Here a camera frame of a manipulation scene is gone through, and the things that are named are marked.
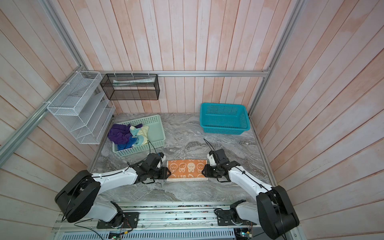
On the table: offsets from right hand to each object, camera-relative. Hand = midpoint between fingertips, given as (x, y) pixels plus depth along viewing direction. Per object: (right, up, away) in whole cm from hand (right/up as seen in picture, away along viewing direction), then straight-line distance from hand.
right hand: (204, 171), depth 87 cm
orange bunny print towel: (-11, 0, +2) cm, 11 cm away
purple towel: (-56, +22, +9) cm, 60 cm away
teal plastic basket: (+15, +34, +30) cm, 48 cm away
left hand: (-22, -3, 0) cm, 22 cm away
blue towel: (-54, +14, +8) cm, 56 cm away
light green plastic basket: (-31, +20, +12) cm, 39 cm away
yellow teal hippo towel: (-43, +22, +16) cm, 51 cm away
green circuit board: (+18, -25, -17) cm, 35 cm away
